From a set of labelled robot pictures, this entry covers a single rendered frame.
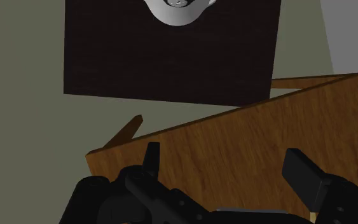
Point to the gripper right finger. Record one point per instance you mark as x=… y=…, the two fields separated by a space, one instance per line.
x=321 y=186

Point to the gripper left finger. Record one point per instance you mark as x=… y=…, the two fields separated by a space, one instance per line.
x=147 y=192

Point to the brown wooden table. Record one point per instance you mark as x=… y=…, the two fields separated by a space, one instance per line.
x=259 y=145

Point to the dark robot stand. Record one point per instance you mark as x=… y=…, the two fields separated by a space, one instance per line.
x=154 y=62

